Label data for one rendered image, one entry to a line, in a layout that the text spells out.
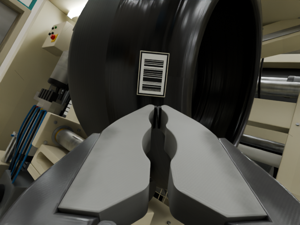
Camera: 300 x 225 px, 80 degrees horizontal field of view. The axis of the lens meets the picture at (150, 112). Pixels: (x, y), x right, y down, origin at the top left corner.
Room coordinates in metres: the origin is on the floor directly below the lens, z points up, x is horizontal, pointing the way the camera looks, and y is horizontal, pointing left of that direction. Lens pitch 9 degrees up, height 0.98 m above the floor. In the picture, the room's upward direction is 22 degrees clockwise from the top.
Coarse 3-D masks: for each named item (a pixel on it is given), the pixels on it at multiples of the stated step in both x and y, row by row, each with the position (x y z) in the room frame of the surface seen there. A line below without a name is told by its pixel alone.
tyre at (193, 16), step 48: (96, 0) 0.31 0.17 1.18; (144, 0) 0.23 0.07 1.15; (192, 0) 0.23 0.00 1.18; (240, 0) 0.45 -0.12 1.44; (96, 48) 0.29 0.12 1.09; (144, 48) 0.23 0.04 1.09; (192, 48) 0.25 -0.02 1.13; (240, 48) 0.58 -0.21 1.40; (96, 96) 0.31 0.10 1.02; (144, 96) 0.25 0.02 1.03; (192, 96) 0.76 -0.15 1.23; (240, 96) 0.63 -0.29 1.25
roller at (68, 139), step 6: (60, 132) 0.52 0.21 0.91; (66, 132) 0.51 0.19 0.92; (72, 132) 0.52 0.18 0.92; (60, 138) 0.50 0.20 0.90; (66, 138) 0.49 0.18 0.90; (72, 138) 0.47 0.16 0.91; (78, 138) 0.47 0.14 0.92; (60, 144) 0.52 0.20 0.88; (66, 144) 0.48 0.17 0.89; (72, 144) 0.46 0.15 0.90; (78, 144) 0.45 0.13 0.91; (150, 180) 0.32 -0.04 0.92; (150, 186) 0.32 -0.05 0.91; (150, 192) 0.32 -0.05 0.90; (150, 198) 0.33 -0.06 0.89
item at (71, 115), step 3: (72, 105) 0.68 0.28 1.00; (72, 108) 0.67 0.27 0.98; (69, 111) 0.68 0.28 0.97; (72, 111) 0.67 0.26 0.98; (69, 114) 0.67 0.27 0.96; (72, 114) 0.66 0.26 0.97; (75, 114) 0.65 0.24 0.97; (66, 117) 0.68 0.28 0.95; (69, 117) 0.67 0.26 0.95; (72, 117) 0.65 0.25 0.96; (75, 117) 0.64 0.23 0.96; (72, 120) 0.65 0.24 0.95; (75, 120) 0.63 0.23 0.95
